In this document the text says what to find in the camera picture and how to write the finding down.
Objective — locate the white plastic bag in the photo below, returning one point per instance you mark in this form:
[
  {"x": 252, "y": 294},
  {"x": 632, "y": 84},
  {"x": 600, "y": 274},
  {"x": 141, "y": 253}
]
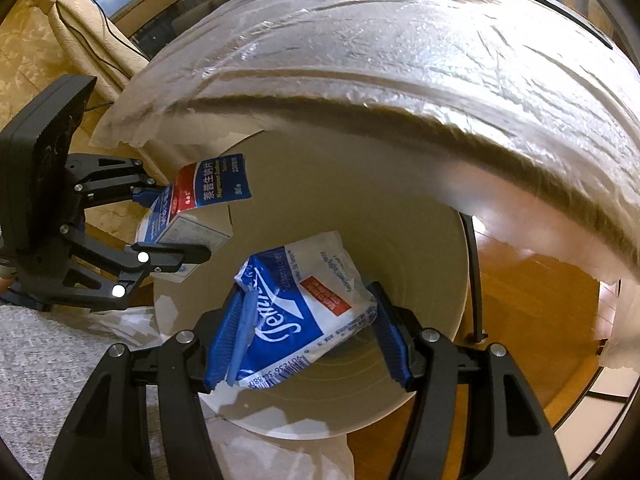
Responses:
[{"x": 280, "y": 455}]

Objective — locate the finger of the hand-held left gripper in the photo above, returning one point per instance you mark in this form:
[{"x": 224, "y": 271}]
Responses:
[
  {"x": 110, "y": 175},
  {"x": 160, "y": 255}
]

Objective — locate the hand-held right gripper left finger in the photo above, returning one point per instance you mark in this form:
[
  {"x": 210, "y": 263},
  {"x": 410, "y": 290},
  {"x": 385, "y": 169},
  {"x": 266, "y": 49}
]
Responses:
[{"x": 222, "y": 340}]

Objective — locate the grey rug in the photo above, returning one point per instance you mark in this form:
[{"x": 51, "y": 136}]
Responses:
[{"x": 45, "y": 385}]

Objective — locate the beige curtain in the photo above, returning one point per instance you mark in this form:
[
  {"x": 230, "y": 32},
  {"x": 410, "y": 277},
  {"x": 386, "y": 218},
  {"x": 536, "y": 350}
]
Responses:
[{"x": 75, "y": 20}]

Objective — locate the blue white medicine box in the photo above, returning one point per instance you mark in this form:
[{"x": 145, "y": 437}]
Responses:
[{"x": 210, "y": 182}]

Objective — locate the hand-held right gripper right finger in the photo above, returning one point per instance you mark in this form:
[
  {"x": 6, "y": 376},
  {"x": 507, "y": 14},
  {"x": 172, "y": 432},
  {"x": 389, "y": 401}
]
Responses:
[{"x": 392, "y": 345}]

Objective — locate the beige round trash bin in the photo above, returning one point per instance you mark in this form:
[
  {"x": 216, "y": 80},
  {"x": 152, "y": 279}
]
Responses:
[{"x": 375, "y": 200}]

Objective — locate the wooden framed window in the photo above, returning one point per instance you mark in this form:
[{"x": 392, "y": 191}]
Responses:
[{"x": 175, "y": 5}]

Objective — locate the blue white tissue packet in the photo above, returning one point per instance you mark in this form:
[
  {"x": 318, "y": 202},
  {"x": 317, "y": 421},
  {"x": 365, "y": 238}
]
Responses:
[{"x": 300, "y": 310}]

